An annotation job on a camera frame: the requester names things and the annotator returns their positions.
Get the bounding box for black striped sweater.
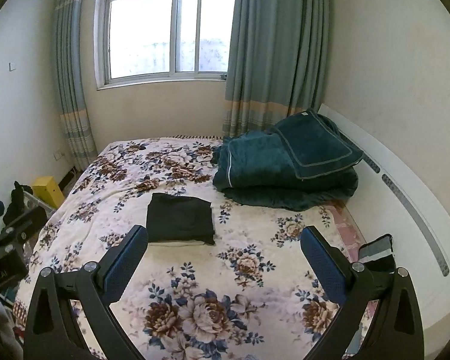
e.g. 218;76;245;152
146;193;215;245

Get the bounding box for black clothes on rack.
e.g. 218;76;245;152
3;181;33;226

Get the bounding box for folded striped clothes pile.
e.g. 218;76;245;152
358;234;396;273

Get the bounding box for yellow box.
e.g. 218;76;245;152
32;176;65;209

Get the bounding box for white bed headboard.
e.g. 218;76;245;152
320;105;450;330

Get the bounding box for floral bed blanket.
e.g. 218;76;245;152
12;137;363;359

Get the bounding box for left teal curtain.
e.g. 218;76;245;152
52;0;97;171

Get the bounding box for teal folded quilt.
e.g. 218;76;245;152
213;109;363;211

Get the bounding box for white framed window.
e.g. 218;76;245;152
94;0;235;89

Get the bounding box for wall power outlet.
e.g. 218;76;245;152
53;150;65;161

